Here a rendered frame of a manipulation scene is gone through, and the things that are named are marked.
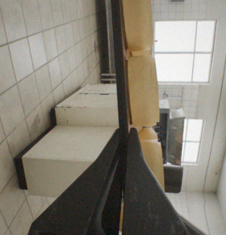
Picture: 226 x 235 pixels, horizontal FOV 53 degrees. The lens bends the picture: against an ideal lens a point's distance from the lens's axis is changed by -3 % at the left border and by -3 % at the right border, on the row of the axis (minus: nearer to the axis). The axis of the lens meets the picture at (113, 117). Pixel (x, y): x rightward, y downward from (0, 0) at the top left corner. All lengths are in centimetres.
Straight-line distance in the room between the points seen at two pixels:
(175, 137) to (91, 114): 84
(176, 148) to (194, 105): 347
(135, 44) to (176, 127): 211
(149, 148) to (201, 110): 568
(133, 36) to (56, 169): 161
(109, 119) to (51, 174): 78
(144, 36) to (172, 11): 499
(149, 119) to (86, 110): 208
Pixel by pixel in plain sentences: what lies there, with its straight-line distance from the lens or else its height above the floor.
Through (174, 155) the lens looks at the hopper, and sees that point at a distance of 238.
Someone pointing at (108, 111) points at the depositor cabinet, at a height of 62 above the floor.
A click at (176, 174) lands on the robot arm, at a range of 61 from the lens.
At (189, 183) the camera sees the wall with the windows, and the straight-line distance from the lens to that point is 712.
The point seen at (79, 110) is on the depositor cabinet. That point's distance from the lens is 225.
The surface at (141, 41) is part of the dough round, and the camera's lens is 16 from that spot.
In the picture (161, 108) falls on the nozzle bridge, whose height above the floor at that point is 111.
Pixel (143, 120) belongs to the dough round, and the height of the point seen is 99.
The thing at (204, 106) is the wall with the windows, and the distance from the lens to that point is 579.
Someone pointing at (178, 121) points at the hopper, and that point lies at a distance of 224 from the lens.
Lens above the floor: 99
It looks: 9 degrees down
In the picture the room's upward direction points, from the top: 91 degrees clockwise
